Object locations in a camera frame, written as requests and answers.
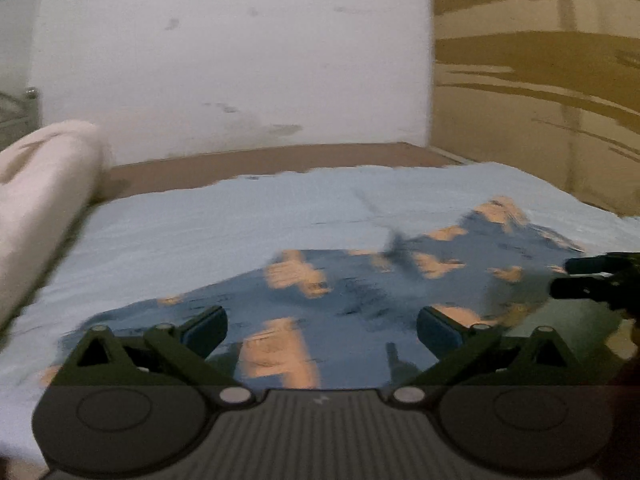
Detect metal bed headboard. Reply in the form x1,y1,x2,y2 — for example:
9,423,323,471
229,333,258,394
0,87,42,152

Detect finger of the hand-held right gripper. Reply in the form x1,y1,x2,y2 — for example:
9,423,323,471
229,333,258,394
550,275,610,302
565,255,615,276

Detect light blue bed sheet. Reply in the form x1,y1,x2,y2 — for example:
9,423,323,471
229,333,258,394
0,161,640,463

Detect blue printed pants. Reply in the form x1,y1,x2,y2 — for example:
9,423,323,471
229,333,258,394
37,197,586,391

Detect wooden wardrobe panel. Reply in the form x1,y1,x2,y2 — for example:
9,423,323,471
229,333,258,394
430,0,640,218

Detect brown mattress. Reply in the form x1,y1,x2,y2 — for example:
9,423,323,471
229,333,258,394
95,142,471,206

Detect cream rolled pillow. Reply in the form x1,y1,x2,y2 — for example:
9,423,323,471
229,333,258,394
0,120,115,332

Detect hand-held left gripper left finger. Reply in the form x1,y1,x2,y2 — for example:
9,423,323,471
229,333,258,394
62,305,256,406

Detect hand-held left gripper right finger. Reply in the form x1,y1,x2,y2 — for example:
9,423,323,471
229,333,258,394
391,305,585,406

